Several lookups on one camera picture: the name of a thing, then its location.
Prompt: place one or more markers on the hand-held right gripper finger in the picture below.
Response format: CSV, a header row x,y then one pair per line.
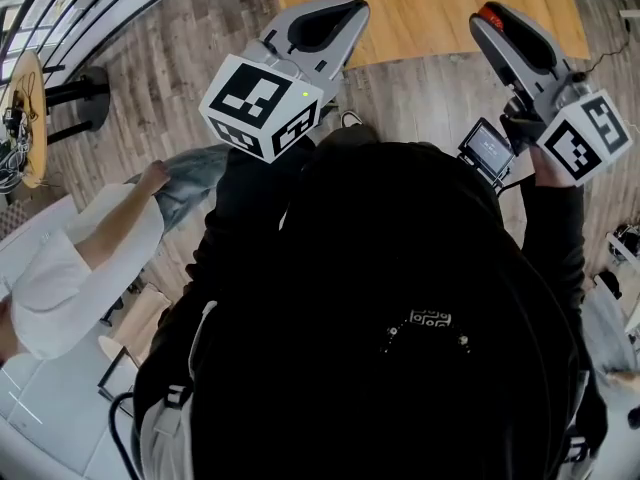
x,y
500,60
535,38

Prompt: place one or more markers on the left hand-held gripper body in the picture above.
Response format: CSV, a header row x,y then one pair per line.
x,y
255,113

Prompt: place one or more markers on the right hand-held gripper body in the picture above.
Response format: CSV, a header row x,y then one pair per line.
x,y
585,138

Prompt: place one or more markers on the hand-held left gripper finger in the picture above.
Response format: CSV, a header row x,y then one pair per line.
x,y
300,13
347,43

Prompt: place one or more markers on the small red object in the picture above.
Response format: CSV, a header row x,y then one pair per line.
x,y
492,19

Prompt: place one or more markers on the person's right forearm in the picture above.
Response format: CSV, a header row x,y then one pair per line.
x,y
555,228

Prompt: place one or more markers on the person's left forearm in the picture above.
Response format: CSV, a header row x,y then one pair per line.
x,y
235,203

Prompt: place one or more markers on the person's left shoe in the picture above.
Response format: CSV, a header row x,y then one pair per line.
x,y
351,118

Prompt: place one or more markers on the small black display monitor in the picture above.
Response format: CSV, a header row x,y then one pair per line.
x,y
487,148

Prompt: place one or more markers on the black bag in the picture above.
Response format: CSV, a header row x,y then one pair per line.
x,y
611,284
629,240

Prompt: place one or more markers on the person's black jacket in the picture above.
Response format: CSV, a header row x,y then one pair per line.
x,y
390,268

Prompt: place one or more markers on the black framed white board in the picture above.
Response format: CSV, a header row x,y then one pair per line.
x,y
117,375

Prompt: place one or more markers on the round wooden pedestal table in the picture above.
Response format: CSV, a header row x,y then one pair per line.
x,y
39,118

